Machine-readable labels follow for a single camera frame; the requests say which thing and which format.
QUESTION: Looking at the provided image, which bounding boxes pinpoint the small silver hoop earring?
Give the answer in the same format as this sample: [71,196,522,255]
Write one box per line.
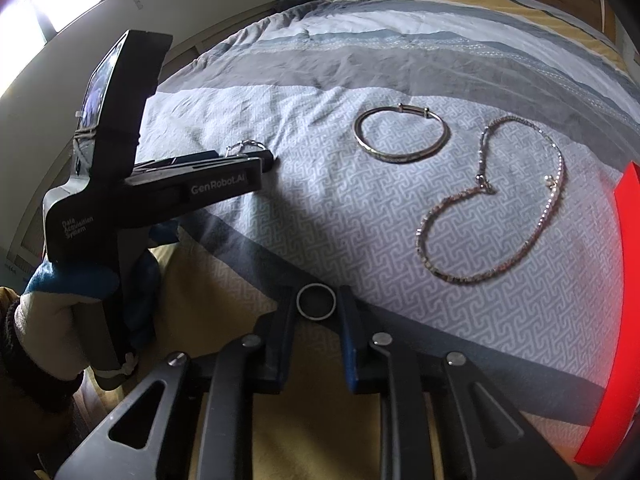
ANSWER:
[224,139,267,157]

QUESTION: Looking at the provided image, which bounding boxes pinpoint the small silver ring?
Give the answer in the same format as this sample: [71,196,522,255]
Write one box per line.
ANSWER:
[295,283,338,321]

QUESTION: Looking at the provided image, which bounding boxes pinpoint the silver bangle bracelet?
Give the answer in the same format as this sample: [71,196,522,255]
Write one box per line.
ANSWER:
[352,103,448,165]

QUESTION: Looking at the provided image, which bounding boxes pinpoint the silver chain necklace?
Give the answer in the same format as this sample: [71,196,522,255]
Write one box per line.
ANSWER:
[415,114,568,286]

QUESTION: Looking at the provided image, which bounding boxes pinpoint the red jewelry box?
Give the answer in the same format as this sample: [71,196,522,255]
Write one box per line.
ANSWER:
[572,160,640,468]

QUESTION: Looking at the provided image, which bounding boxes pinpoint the white gloved left hand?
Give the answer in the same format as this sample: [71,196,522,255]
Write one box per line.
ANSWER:
[13,253,164,391]

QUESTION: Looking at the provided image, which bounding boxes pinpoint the striped bed duvet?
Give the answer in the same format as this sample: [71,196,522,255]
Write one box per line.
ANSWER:
[137,0,639,458]

